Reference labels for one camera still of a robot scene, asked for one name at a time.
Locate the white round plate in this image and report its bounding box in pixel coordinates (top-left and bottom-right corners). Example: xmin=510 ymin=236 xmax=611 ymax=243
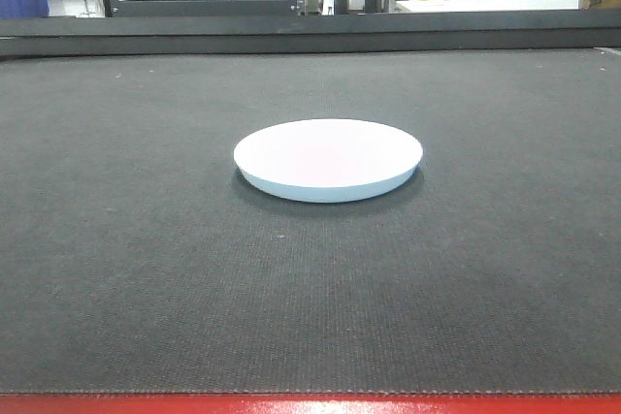
xmin=233 ymin=118 xmax=423 ymax=204

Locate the black woven table mat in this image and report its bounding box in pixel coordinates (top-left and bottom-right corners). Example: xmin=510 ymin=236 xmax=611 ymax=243
xmin=1 ymin=49 xmax=620 ymax=394

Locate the white background table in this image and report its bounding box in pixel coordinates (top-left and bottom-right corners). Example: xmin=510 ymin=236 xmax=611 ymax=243
xmin=382 ymin=0 xmax=579 ymax=14

